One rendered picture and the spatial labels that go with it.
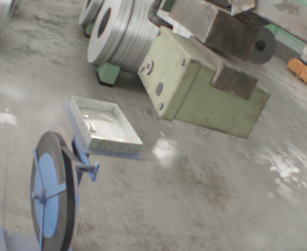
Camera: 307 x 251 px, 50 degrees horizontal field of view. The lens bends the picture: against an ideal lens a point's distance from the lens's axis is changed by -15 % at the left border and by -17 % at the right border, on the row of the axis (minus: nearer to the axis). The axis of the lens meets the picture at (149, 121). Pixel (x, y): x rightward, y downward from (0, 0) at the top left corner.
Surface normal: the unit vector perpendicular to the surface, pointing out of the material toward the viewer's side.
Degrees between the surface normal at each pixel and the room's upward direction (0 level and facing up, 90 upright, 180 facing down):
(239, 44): 90
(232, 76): 90
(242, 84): 90
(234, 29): 90
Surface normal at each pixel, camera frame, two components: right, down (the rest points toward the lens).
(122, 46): 0.17, 0.64
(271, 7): -0.89, -0.22
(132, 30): 0.32, 0.32
